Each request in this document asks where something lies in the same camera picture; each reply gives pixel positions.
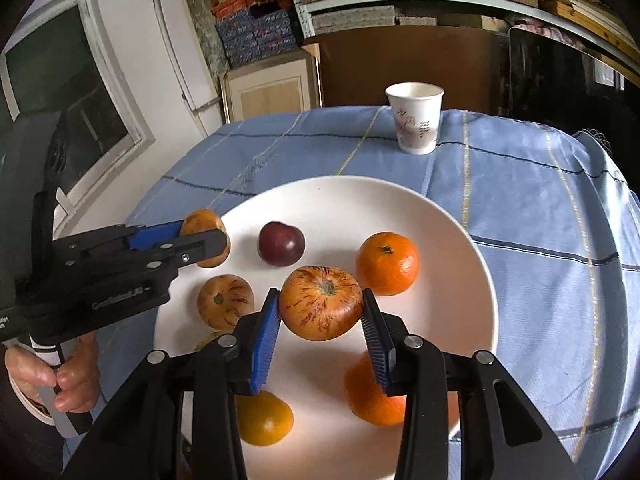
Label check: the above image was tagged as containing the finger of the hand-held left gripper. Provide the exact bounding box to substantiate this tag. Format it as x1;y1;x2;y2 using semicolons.
59;229;229;302
52;219;187;262

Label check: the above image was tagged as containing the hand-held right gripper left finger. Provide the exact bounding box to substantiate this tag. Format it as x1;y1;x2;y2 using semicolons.
62;287;281;480

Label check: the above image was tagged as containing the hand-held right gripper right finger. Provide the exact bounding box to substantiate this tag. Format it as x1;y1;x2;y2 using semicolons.
361;287;583;480

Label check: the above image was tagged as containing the orange mandarin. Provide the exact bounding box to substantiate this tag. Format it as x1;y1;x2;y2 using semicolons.
355;231;420;297
343;350;408;427
235;390;295;447

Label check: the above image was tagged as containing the smooth purple passion fruit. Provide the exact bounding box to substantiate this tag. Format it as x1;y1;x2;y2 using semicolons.
257;221;306;266

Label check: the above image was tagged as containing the white plate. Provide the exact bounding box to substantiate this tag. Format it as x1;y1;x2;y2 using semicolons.
154;175;499;480

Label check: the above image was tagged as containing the person's left hand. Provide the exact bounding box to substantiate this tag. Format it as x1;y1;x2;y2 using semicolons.
5;334;102;416

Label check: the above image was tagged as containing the white leaning strip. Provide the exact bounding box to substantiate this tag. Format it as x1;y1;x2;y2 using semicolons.
152;0;207;138

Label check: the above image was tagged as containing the blue checked tablecloth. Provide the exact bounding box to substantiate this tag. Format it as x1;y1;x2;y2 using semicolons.
62;106;632;480

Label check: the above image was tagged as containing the white framed sliding window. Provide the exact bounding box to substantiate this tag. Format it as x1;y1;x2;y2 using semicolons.
0;0;156;221

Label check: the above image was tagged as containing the marbled grey board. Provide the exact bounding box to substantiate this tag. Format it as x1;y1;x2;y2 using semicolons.
182;0;231;93

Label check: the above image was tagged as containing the pile of patterned cartons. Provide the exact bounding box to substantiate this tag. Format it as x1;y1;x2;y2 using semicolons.
187;0;306;68

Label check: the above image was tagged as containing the printed paper cup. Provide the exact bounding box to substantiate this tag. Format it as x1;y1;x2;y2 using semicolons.
385;81;445;156

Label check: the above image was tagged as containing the brown board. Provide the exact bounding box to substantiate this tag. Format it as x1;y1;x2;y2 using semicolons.
300;27;511;111

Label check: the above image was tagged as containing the white metal shelf rack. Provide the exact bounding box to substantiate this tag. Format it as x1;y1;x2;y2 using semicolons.
280;0;640;73

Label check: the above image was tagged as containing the black panel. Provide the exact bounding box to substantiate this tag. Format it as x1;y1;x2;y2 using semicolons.
507;25;631;133

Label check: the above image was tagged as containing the wooden picture frame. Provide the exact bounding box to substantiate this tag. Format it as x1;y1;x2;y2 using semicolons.
220;52;323;123

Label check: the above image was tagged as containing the wire mesh basket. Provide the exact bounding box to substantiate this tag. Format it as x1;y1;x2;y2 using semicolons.
575;127;613;153

